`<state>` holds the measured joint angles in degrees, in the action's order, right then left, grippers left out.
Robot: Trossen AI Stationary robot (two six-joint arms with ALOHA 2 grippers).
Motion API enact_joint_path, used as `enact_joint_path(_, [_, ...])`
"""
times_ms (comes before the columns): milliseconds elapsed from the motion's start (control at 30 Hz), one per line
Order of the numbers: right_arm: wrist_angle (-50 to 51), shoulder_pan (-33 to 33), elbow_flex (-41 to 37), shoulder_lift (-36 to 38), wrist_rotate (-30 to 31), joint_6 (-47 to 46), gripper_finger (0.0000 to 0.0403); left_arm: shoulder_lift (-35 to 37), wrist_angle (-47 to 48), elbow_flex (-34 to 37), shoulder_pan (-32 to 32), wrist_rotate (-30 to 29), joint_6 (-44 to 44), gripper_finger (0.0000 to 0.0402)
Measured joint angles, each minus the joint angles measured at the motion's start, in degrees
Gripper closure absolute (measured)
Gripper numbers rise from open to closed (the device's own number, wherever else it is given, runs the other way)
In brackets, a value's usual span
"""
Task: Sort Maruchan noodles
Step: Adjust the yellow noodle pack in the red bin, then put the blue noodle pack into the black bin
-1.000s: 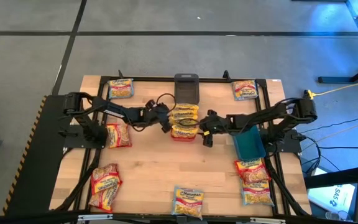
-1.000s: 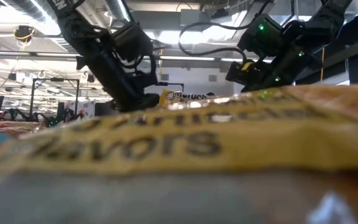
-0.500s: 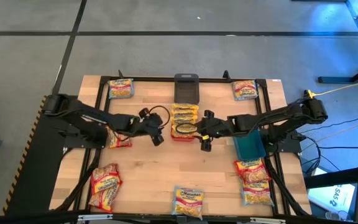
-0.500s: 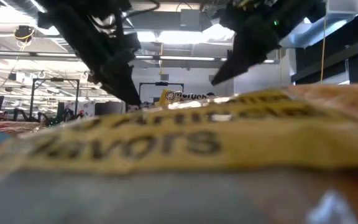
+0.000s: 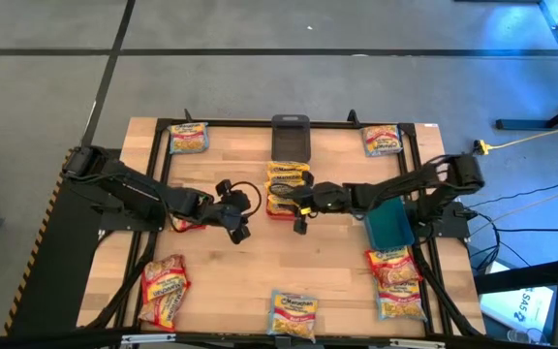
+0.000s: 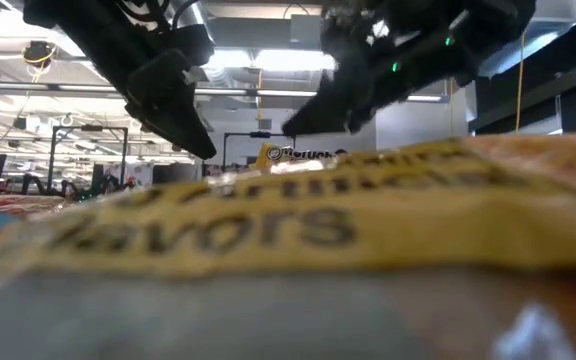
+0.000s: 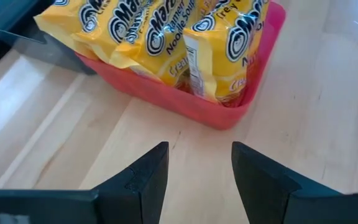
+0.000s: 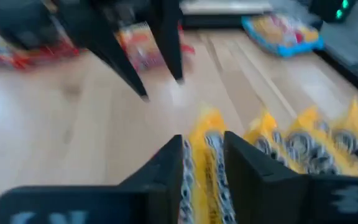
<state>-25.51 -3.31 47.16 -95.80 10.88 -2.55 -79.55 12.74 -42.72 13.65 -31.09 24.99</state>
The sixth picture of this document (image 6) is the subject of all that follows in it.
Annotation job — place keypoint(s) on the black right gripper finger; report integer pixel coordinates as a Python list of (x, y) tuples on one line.
[(408, 92), (338, 100)]

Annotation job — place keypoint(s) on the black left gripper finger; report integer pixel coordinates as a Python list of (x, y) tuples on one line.
[(168, 100)]

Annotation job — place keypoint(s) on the yellow chicken ramen noodle pack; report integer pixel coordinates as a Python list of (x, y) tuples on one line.
[(298, 153)]

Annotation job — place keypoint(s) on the close-up yellow ramen packet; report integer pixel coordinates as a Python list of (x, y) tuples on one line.
[(288, 235)]

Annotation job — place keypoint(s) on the red beef ramen noodle pack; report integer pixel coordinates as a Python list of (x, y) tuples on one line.
[(18, 202)]

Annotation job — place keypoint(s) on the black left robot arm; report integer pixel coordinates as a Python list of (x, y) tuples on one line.
[(58, 15)]

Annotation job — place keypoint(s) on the dark partition panel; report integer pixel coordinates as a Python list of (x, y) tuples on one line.
[(173, 172)]

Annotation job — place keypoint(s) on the white printed curtain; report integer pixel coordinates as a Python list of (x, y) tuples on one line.
[(140, 175)]

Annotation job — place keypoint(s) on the long ceiling light bar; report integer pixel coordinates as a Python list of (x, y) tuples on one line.
[(43, 89)]

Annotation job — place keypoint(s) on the black background robot arms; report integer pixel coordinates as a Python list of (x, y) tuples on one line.
[(68, 189)]

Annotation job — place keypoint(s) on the tall black gantry frame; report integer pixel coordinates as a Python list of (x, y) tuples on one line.
[(88, 128)]

